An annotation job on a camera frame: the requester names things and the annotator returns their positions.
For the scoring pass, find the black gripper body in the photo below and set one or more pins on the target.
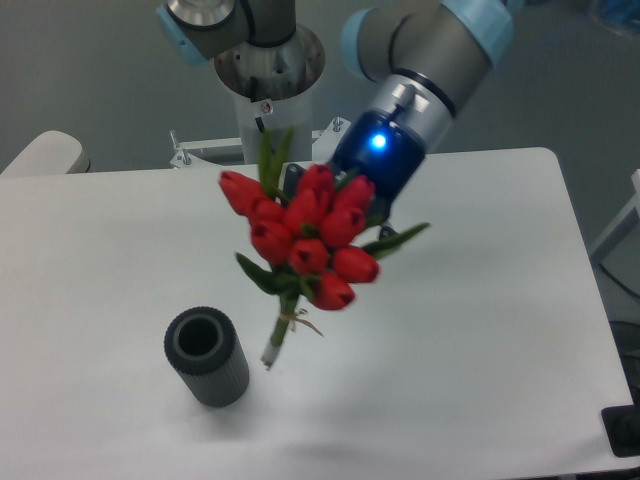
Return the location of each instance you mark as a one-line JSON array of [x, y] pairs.
[[376, 147]]

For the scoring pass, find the red tulip bouquet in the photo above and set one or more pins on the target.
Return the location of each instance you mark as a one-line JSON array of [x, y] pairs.
[[307, 237]]

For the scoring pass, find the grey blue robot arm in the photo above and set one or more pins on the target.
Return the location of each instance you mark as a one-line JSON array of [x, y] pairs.
[[428, 58]]

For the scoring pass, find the dark grey ribbed vase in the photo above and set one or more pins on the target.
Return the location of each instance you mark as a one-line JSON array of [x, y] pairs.
[[202, 346]]

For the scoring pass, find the white chair armrest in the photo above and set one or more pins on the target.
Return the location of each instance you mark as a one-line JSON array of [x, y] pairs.
[[51, 153]]

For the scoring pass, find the black box at table edge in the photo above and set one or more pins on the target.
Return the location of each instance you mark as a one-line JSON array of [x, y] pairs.
[[622, 429]]

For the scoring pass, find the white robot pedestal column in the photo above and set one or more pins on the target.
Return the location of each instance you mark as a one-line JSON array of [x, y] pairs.
[[272, 90]]

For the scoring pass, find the white frame at right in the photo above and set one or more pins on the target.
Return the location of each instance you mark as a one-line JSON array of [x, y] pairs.
[[619, 227]]

